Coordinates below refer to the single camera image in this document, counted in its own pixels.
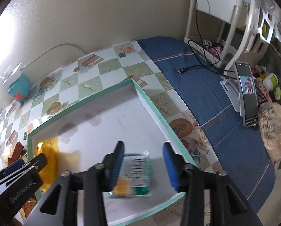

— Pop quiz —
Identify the green white corn packet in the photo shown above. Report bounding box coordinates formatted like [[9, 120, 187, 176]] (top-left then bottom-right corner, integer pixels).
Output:
[[110, 151, 152, 197]]

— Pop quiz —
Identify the teal cube toy box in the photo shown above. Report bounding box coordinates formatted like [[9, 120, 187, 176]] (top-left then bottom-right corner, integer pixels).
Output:
[[7, 74, 31, 103]]

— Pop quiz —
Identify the checkered picture tablecloth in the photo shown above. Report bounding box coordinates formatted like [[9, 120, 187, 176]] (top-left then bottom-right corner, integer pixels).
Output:
[[0, 41, 222, 225]]

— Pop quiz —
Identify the white plastic shelf rack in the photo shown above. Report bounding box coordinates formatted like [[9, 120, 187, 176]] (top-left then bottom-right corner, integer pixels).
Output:
[[184, 0, 281, 76]]

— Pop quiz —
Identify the yellow cake snack packet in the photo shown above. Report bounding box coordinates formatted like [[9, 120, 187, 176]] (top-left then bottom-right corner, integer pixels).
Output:
[[35, 138, 59, 193]]

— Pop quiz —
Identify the smartphone on stand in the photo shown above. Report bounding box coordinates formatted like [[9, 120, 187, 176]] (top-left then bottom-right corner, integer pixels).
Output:
[[233, 62, 258, 128]]

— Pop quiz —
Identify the dark red biscuit packet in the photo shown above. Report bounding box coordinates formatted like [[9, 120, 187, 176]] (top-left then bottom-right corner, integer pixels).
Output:
[[9, 142, 24, 164]]

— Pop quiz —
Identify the blue cloth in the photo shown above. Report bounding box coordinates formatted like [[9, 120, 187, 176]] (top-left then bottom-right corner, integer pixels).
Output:
[[138, 37, 276, 212]]

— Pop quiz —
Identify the white power strip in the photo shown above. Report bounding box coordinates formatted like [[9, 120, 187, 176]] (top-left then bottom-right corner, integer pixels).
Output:
[[0, 63, 22, 84]]

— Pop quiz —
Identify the clear plastic bag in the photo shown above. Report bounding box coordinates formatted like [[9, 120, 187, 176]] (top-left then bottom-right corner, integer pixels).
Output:
[[258, 103, 281, 162]]

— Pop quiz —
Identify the white power cable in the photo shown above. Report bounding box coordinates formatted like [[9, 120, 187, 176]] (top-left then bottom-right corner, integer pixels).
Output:
[[21, 43, 87, 71]]

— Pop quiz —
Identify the mint green shallow box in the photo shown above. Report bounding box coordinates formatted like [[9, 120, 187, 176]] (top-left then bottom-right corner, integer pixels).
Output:
[[27, 80, 194, 225]]

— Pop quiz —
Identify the black charging cable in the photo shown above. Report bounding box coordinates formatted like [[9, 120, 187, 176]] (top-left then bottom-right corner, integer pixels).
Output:
[[177, 0, 235, 78]]

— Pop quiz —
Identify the white phone stand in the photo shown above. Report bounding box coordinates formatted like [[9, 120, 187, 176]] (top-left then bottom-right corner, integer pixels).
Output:
[[220, 78, 242, 116]]

